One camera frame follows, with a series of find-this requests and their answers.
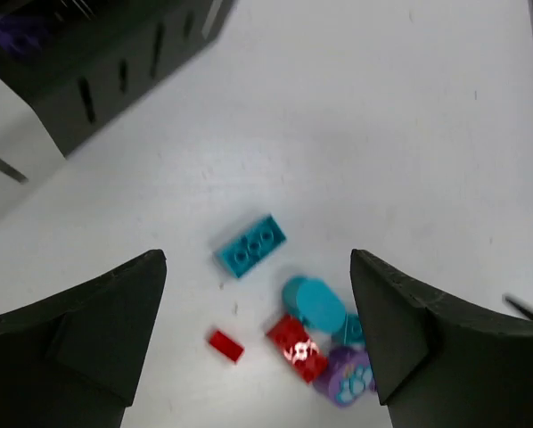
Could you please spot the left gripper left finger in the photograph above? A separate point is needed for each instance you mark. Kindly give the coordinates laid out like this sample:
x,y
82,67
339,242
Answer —
x,y
75,358

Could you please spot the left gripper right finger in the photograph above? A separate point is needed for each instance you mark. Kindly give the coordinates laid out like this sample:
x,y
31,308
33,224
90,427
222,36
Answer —
x,y
438,360

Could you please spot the red long lego brick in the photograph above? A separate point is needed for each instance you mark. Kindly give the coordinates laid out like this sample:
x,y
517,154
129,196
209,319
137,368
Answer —
x,y
292,340

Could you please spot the small teal square lego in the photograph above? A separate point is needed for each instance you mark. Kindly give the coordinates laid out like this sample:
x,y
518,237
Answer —
x,y
351,332

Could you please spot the lilac oval paw lego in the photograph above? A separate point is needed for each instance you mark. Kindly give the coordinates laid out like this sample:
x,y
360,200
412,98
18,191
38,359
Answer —
x,y
348,376

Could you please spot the teal rounded lego brick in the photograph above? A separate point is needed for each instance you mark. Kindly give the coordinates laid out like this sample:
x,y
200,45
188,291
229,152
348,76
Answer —
x,y
314,304

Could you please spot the small red lego piece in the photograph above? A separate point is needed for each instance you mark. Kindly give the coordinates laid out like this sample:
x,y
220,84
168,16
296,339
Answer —
x,y
225,345

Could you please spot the teal long lego plate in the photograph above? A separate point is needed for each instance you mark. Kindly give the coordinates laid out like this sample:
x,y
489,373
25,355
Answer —
x,y
250,247

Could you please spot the white slotted double container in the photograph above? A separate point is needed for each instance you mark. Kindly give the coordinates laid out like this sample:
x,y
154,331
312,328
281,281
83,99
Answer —
x,y
28,154

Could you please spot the black slotted double container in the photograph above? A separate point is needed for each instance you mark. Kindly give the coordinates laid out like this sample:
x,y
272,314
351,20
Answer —
x,y
102,56

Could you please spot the purple lego in black container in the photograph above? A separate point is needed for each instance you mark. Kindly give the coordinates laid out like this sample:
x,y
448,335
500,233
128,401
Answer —
x,y
21,36

